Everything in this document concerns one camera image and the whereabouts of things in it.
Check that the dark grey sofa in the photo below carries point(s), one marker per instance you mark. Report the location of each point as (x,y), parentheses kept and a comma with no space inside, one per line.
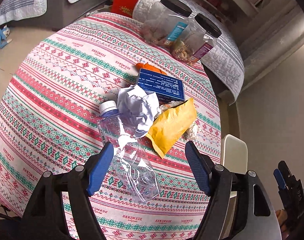
(57,13)

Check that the orange wrapper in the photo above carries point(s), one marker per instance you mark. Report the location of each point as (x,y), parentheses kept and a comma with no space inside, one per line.
(152,68)

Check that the crushed clear plastic bottle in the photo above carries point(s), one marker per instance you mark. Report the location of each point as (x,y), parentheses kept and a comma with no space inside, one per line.
(132,166)

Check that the white paper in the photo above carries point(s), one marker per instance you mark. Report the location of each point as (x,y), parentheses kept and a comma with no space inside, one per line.
(137,105)

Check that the blue plush toy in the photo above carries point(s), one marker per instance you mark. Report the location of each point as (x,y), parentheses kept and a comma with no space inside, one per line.
(2,36)

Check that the yellow snack bag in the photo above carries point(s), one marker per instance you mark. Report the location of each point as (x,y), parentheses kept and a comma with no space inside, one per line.
(171,127)

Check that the red green patterned tablecloth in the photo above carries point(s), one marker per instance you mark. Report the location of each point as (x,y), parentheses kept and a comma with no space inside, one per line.
(67,80)

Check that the red box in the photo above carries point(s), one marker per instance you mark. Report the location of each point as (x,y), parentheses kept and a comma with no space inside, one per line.
(123,2)

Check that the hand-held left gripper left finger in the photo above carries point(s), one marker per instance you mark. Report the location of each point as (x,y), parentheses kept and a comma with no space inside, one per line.
(99,171)

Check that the white tissue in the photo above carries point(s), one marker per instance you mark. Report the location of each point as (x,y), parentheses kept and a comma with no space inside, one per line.
(193,131)

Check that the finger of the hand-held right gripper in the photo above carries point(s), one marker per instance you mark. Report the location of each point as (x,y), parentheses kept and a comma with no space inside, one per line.
(286,171)
(279,180)

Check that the clear plastic wrapper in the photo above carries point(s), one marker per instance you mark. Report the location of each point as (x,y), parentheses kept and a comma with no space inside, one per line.
(166,106)

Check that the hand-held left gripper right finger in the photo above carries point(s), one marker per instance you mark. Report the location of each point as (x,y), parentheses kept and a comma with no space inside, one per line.
(198,171)

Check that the white trash bin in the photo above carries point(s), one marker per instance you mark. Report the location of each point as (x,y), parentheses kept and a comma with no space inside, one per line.
(235,152)

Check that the teal label nut jar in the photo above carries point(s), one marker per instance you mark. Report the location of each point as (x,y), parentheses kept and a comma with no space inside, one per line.
(164,20)

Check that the purple label nut jar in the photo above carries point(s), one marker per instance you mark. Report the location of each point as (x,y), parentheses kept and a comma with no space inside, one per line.
(196,40)

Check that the person's right hand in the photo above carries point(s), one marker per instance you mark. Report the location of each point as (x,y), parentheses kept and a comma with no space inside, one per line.
(280,216)

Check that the blue cardboard box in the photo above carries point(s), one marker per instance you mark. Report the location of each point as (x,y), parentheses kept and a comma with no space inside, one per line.
(159,85)

